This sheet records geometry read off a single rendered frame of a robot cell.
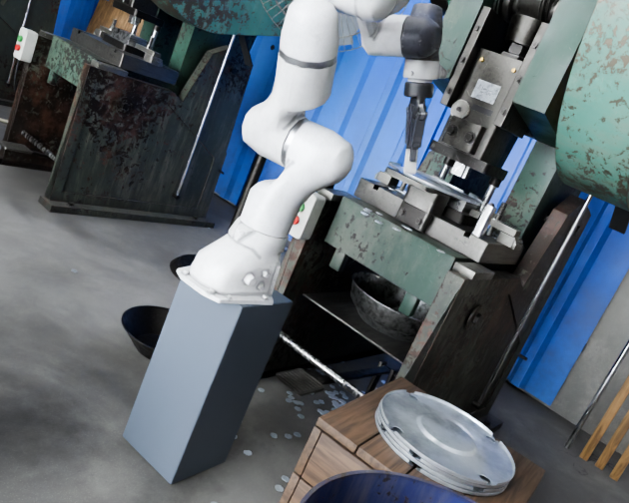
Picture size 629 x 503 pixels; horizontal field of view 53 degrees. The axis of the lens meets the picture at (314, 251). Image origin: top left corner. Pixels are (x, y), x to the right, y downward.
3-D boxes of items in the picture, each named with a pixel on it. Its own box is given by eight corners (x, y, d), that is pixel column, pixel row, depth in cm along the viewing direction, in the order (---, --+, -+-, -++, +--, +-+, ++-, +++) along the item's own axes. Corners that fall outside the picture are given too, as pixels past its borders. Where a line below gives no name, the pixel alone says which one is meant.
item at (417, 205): (406, 234, 162) (428, 186, 158) (365, 211, 169) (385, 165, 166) (446, 238, 182) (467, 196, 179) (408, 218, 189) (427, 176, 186)
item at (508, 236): (513, 250, 172) (530, 216, 170) (462, 224, 181) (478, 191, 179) (520, 250, 177) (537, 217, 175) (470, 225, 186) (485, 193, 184)
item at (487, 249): (478, 263, 166) (488, 243, 164) (352, 195, 190) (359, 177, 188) (515, 264, 190) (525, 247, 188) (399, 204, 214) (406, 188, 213)
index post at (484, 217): (479, 238, 167) (495, 205, 164) (469, 233, 168) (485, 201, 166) (482, 238, 169) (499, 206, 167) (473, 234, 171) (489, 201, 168)
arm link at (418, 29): (386, 58, 148) (428, 61, 144) (392, -3, 144) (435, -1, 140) (409, 59, 163) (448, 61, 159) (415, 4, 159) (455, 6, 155)
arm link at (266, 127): (315, 74, 111) (235, 40, 118) (301, 188, 128) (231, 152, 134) (347, 56, 119) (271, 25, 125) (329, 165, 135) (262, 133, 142)
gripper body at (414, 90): (401, 79, 163) (397, 116, 166) (409, 81, 155) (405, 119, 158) (429, 81, 164) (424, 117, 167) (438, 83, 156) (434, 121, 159)
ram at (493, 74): (474, 158, 169) (525, 52, 162) (429, 138, 177) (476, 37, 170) (497, 167, 183) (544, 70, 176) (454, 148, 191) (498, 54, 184)
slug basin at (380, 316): (405, 359, 175) (421, 329, 173) (319, 299, 194) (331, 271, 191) (455, 348, 203) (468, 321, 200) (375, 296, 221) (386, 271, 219)
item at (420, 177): (502, 214, 175) (503, 211, 175) (437, 193, 156) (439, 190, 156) (432, 178, 196) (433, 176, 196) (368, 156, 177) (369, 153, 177)
